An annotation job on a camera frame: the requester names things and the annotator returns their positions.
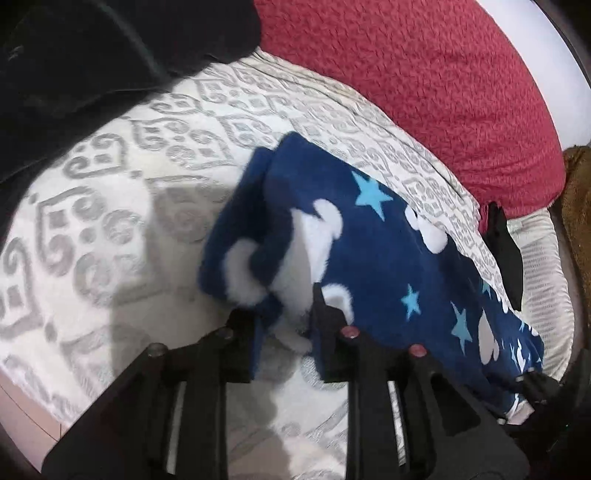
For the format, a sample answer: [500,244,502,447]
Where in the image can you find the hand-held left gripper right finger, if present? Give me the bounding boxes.
[311,282,532,480]

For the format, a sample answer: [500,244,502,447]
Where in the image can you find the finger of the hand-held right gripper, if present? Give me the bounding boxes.
[510,371,571,430]

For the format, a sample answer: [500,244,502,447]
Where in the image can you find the white grey patterned bedspread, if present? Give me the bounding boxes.
[0,48,575,480]

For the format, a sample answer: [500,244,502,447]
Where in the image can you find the dark cloth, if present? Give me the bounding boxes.
[0,0,264,241]

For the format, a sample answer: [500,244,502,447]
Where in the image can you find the black cloth strap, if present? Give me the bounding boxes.
[479,200,525,311]

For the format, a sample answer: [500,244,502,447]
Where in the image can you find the brown fuzzy blanket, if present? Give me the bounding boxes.
[556,145,591,319]

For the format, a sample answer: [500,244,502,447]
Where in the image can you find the blue star print fleece pants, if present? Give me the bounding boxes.
[198,130,546,423]

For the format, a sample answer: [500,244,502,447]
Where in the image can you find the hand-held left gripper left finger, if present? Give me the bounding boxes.
[41,308,269,480]

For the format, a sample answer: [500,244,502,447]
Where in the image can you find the red textured blanket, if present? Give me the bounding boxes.
[253,0,566,220]

